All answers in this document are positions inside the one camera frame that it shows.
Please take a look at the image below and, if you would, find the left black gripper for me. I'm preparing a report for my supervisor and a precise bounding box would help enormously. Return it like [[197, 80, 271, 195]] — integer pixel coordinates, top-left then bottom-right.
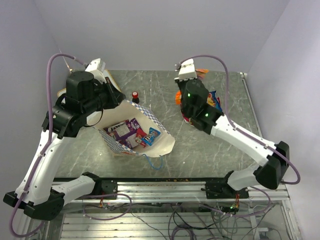
[[82, 76, 127, 116]]

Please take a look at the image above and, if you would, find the checkered paper bag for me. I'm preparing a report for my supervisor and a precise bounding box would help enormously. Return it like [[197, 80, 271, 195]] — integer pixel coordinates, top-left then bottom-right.
[[88, 100, 175, 161]]

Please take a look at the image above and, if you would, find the purple snack packet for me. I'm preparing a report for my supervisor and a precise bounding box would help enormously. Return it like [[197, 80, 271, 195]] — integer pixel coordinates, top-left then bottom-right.
[[103, 118, 141, 149]]

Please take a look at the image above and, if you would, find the blue Slendy snack bag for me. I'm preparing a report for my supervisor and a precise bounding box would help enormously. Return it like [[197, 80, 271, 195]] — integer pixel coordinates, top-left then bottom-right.
[[206, 90, 223, 112]]

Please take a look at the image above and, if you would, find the red snack bag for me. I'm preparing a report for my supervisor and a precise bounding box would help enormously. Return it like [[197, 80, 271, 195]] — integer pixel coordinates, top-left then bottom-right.
[[181, 110, 197, 127]]

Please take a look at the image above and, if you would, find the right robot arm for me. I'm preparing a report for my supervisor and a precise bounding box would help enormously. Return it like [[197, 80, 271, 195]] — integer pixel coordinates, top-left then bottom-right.
[[175, 78, 290, 198]]

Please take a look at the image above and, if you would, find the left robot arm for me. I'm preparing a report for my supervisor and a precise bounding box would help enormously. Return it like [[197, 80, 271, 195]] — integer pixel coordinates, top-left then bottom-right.
[[3, 70, 125, 221]]

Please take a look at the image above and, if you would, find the small whiteboard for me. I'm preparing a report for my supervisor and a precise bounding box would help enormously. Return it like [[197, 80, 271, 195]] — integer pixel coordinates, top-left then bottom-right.
[[56, 69, 122, 127]]

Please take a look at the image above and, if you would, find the red marker cap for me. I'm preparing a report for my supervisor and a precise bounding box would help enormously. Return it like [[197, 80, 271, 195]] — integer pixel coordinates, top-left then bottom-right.
[[131, 91, 140, 104]]

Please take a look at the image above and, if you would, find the red candy packet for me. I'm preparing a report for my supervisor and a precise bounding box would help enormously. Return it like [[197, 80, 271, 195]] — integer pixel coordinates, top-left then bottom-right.
[[134, 128, 147, 148]]

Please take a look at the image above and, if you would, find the blue M&M's packet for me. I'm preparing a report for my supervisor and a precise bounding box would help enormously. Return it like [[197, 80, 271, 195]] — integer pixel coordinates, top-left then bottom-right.
[[142, 127, 161, 146]]

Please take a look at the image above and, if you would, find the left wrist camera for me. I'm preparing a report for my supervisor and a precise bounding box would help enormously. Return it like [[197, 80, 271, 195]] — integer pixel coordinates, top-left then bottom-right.
[[85, 58, 106, 83]]

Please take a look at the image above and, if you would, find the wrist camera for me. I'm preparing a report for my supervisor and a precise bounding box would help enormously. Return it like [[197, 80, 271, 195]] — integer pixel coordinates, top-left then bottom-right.
[[175, 58, 198, 81], [85, 58, 106, 83]]

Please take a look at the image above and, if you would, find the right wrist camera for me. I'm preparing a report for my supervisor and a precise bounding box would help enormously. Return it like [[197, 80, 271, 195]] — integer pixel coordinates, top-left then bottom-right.
[[175, 58, 198, 81]]

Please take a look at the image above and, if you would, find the aluminium rail frame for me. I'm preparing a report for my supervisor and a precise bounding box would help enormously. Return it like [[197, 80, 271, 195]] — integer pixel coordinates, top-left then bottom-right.
[[18, 179, 302, 240]]

